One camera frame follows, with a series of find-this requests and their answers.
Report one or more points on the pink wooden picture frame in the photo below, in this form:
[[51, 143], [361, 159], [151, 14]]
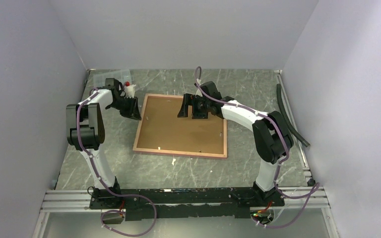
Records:
[[138, 131]]

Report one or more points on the clear plastic organizer box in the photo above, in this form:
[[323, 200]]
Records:
[[122, 75]]

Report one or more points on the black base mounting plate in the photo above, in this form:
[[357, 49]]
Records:
[[138, 204]]

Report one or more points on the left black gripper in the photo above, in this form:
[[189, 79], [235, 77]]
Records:
[[133, 111]]

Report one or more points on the aluminium extrusion rail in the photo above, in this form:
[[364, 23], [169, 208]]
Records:
[[76, 201]]

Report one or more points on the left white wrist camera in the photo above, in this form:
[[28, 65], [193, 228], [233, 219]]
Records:
[[129, 89]]

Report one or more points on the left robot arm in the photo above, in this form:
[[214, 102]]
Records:
[[85, 128]]

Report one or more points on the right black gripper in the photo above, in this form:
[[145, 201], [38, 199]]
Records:
[[189, 99]]

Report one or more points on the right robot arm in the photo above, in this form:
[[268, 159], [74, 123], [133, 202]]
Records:
[[271, 135]]

